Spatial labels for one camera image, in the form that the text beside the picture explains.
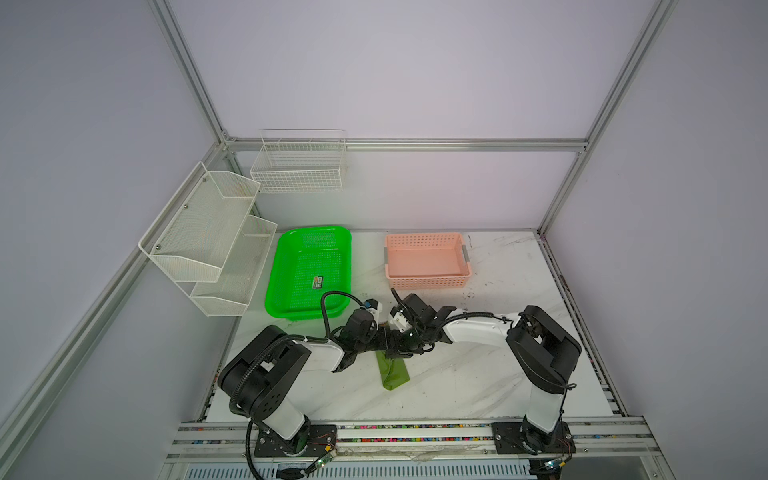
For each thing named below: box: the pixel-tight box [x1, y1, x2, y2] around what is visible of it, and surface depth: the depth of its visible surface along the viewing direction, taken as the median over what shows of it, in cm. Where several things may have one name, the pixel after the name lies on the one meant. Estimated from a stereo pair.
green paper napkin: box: [375, 350, 410, 391], surface depth 85 cm
